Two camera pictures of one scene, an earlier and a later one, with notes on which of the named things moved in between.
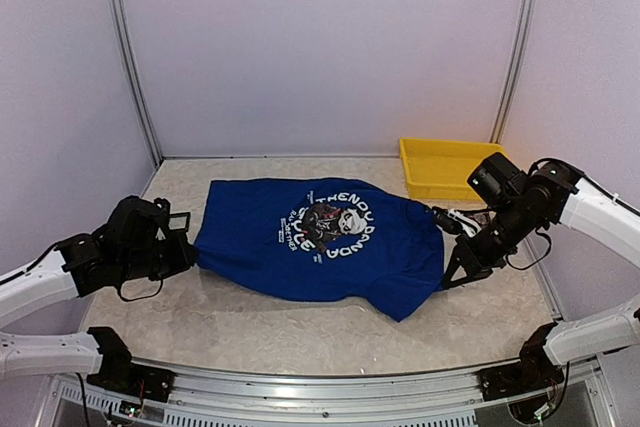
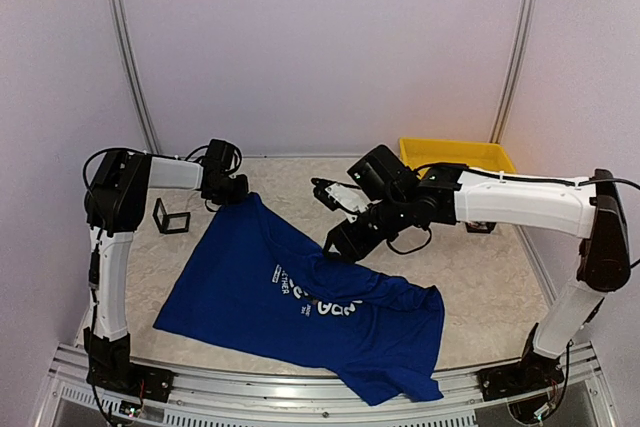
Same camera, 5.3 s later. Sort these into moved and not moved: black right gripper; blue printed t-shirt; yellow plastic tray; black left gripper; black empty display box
Moved: blue printed t-shirt; black left gripper; black right gripper
Not moved: black empty display box; yellow plastic tray
